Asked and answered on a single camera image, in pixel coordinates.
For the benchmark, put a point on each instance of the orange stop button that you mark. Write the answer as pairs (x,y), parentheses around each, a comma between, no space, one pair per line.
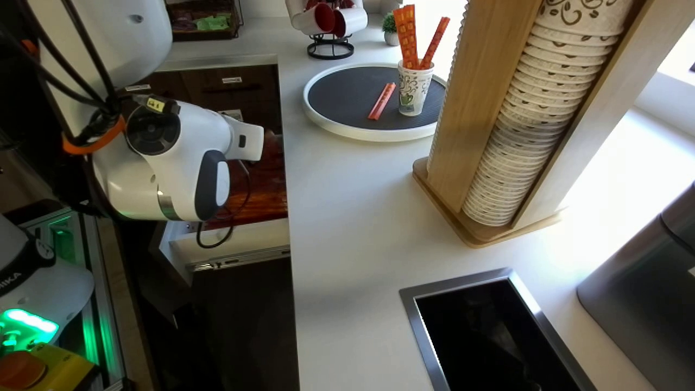
(21,371)

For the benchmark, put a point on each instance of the round white-rimmed grey tray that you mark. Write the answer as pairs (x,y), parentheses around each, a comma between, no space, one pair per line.
(340,100)

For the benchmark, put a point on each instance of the metal framed equipment cart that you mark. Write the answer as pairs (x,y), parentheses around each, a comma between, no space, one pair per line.
(108,289)

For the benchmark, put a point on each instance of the steel-framed black counter opening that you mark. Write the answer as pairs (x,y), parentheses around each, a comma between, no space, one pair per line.
(491,339)

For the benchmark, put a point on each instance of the stack of paper cups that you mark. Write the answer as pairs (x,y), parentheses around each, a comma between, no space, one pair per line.
(535,110)

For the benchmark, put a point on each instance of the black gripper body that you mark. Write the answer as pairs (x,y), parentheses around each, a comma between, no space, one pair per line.
(239,172)

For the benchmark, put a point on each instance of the yellow emergency stop box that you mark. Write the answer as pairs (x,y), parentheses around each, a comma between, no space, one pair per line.
(67,365)

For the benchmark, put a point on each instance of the orange stick pack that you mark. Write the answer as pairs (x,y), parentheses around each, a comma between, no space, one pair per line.
(405,35)
(380,100)
(436,41)

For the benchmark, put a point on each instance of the grey metal appliance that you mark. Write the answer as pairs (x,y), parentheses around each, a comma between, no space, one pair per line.
(644,306)

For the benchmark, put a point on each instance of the small green plant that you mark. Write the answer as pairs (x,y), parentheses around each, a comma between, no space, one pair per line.
(388,30)

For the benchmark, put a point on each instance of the white mug red inside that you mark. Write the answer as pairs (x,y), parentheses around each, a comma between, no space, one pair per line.
(348,23)

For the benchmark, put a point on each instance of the white device with green light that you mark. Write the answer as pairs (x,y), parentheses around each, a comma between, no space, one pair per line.
(44,296)

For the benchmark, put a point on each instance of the wooden cup dispenser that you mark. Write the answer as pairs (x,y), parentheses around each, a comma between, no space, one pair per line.
(469,110)

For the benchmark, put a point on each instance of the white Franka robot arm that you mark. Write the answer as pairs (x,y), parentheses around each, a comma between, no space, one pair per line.
(158,167)

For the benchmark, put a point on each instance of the dark box with green item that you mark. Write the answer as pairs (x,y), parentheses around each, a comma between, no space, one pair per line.
(203,23)

